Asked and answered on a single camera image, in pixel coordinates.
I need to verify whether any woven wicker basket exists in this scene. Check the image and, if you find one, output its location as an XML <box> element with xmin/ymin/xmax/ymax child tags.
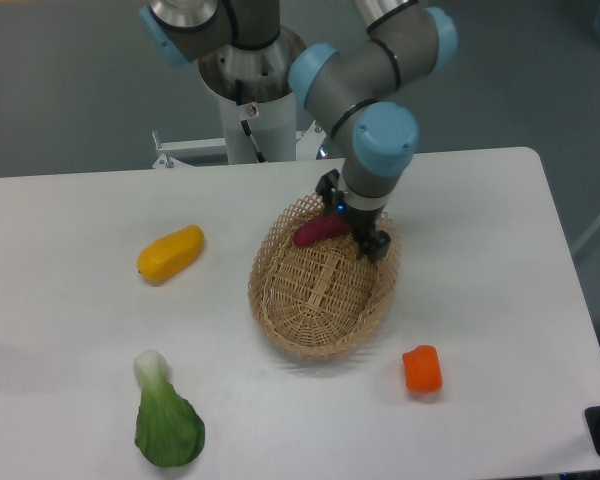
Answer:
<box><xmin>248</xmin><ymin>194</ymin><xmax>401</xmax><ymax>360</ymax></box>

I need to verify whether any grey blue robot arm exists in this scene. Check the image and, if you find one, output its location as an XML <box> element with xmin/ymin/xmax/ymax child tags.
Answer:
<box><xmin>139</xmin><ymin>1</ymin><xmax>458</xmax><ymax>262</ymax></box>

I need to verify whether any black cable on pedestal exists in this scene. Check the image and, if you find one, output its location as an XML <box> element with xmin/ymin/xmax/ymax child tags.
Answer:
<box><xmin>234</xmin><ymin>78</ymin><xmax>269</xmax><ymax>164</ymax></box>

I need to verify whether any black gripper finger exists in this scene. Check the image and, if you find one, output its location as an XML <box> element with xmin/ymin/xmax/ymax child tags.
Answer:
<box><xmin>355</xmin><ymin>230</ymin><xmax>391</xmax><ymax>263</ymax></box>
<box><xmin>315</xmin><ymin>169</ymin><xmax>347</xmax><ymax>213</ymax></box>

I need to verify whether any purple sweet potato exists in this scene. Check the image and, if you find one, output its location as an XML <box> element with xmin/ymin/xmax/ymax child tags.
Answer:
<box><xmin>293</xmin><ymin>214</ymin><xmax>350</xmax><ymax>247</ymax></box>

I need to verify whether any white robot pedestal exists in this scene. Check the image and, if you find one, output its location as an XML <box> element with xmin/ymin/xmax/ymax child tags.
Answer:
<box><xmin>198</xmin><ymin>27</ymin><xmax>306</xmax><ymax>165</ymax></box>

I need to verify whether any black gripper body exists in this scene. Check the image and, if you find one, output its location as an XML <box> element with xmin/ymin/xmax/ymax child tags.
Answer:
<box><xmin>336</xmin><ymin>192</ymin><xmax>386</xmax><ymax>240</ymax></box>

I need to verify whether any yellow mango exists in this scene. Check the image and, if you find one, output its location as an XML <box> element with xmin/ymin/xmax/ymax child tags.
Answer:
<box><xmin>136</xmin><ymin>225</ymin><xmax>205</xmax><ymax>284</ymax></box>

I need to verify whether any green bok choy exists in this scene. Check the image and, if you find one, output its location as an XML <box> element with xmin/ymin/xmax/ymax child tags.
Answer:
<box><xmin>133</xmin><ymin>350</ymin><xmax>205</xmax><ymax>468</ymax></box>

